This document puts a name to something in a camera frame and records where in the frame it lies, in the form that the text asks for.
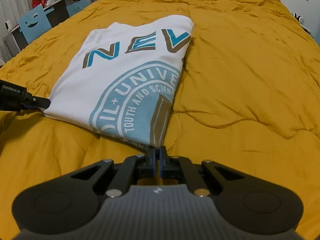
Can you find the blue nightstand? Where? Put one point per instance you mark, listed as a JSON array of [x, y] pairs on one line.
[[307, 28]]

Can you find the pale curtain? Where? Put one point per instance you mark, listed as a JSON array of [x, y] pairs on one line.
[[12, 2]]

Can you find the black and white striped item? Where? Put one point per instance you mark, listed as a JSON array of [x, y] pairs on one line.
[[298, 17]]

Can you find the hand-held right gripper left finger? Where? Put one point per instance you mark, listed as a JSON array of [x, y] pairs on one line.
[[151, 158]]

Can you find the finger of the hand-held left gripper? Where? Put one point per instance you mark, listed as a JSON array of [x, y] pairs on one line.
[[40, 102]]

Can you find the white printed sweatshirt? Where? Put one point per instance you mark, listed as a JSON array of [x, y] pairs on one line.
[[112, 80]]

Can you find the small white device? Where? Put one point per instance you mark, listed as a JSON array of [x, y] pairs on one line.
[[10, 25]]

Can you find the grey cabinet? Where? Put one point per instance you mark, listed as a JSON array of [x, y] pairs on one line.
[[15, 42]]

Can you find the blue smiley face chair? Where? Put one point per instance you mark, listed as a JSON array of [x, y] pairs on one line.
[[33, 26]]

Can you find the yellow bed blanket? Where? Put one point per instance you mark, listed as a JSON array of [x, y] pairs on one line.
[[237, 80]]

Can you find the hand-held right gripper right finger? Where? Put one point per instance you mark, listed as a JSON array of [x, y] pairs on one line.
[[162, 158]]

